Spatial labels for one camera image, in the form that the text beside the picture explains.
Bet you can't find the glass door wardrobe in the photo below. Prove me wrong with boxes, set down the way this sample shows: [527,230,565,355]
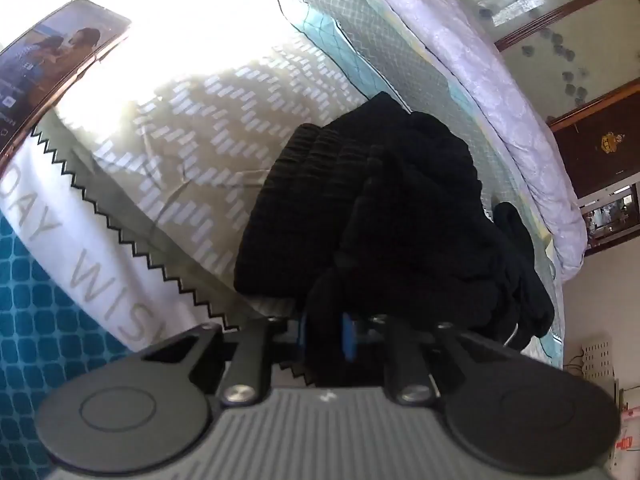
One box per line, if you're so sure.
[435,0,640,128]

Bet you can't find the dark wooden cabinet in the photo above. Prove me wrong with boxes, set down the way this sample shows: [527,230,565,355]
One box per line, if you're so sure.
[546,94,640,202]

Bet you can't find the lavender floral quilt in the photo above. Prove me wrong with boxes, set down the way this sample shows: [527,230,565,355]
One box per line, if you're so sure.
[345,0,587,282]

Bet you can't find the white perforated basket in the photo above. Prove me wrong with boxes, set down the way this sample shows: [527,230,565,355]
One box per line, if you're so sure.
[564,342,617,387]

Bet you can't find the patterned teal bed sheet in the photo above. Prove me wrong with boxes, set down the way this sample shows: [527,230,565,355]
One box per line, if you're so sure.
[0,0,567,413]

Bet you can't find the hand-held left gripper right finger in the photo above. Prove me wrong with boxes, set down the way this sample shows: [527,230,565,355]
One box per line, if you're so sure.
[341,311,507,407]

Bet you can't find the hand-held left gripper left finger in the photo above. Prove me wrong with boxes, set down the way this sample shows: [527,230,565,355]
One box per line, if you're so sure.
[140,311,308,407]

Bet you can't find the smartphone in pink case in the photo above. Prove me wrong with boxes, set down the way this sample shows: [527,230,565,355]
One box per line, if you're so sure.
[0,0,133,172]

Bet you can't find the black fleece pants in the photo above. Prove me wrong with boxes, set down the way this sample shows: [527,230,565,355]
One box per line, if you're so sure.
[233,91,555,387]

